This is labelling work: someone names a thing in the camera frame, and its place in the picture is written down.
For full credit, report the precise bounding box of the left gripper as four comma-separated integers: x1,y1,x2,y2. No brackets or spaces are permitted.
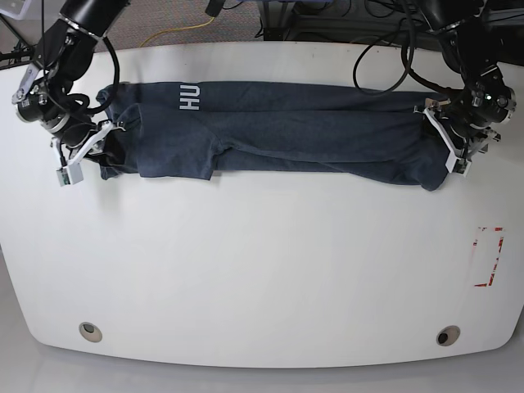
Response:
413,98,501,161

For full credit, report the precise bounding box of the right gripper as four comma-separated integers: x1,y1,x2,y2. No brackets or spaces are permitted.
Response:
48,116,126,166

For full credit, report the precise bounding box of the dark blue T-shirt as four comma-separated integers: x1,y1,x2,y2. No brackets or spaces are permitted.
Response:
100,81,448,191

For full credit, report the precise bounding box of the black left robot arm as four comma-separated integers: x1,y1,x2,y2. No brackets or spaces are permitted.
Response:
415,1,517,175

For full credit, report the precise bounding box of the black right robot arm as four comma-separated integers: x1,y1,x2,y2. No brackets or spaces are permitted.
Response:
11,0,129,153

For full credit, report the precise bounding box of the red tape rectangle marking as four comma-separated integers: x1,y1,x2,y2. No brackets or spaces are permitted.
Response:
471,227,505,287

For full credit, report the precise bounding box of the black tripod stand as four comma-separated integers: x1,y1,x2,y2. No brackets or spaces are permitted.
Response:
1,16,36,70

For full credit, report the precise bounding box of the clear plastic storage box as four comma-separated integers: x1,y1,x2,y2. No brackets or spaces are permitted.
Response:
0,0,32,20

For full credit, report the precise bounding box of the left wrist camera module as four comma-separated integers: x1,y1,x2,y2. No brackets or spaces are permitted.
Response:
445,155,472,177

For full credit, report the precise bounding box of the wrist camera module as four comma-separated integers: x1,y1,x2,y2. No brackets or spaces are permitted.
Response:
445,155,472,177
56,163,84,187

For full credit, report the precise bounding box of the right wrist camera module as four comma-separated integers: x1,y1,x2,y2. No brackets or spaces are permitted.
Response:
56,163,84,187

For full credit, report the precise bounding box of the yellow cable on floor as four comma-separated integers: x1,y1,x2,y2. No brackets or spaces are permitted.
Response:
141,7,216,47

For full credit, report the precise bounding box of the left table cable grommet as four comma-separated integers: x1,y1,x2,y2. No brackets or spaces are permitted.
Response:
79,322,103,343

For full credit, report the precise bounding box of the table cable grommet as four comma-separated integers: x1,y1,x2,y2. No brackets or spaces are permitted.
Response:
436,325,461,346
79,322,103,343

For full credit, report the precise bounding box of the metal equipment frame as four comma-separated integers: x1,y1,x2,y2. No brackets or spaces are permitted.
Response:
255,1,364,43

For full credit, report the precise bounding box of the right table cable grommet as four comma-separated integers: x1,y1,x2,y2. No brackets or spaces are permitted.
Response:
436,325,461,346

